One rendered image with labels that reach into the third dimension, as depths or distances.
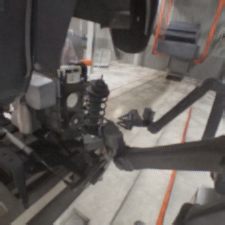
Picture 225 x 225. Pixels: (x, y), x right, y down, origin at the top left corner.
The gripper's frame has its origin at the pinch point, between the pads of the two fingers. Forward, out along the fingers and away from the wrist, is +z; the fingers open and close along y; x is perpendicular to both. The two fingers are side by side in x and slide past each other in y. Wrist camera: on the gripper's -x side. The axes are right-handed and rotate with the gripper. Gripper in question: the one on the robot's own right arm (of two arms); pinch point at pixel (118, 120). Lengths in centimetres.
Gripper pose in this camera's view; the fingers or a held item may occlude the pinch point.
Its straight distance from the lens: 90.0
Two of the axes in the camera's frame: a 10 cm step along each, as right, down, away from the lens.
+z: -9.7, -1.0, -2.2
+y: 2.2, -7.5, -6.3
